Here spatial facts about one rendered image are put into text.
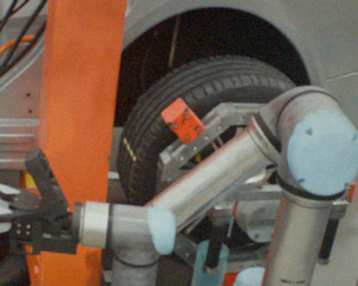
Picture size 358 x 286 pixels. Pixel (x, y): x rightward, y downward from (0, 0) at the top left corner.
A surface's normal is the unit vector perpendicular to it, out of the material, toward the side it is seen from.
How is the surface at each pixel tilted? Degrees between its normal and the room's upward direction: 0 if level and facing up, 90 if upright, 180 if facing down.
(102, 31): 90
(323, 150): 82
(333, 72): 90
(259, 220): 90
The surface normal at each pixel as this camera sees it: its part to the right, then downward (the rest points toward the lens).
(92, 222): 0.11, -0.18
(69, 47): 0.27, 0.44
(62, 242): 0.06, 0.29
